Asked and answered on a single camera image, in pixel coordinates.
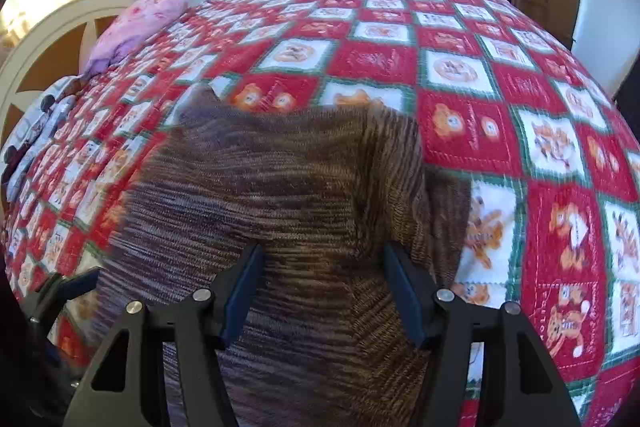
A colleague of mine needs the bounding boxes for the pink floral pillow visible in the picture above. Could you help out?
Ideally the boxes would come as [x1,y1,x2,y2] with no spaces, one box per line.
[80,0,188,80]

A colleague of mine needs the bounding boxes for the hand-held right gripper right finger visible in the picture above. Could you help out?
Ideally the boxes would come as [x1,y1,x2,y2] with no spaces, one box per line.
[382,241,583,427]

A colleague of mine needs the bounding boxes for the brown striped knit sweater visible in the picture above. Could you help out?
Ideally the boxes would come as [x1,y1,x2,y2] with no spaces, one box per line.
[92,83,473,427]

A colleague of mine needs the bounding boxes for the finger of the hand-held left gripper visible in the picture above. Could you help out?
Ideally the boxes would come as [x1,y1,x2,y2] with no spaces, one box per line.
[20,268,101,333]

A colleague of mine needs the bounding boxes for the cream wooden headboard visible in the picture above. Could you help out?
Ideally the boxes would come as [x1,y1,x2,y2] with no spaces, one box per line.
[0,0,143,132]

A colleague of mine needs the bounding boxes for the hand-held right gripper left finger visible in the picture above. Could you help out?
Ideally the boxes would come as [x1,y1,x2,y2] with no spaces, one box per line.
[62,242,266,427]

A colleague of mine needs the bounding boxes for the white printed pillow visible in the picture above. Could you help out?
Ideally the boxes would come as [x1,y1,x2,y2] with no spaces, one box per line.
[0,76,83,208]

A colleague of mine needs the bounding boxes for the red patchwork printed blanket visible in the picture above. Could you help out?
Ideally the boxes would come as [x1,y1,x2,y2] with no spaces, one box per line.
[0,0,640,427]

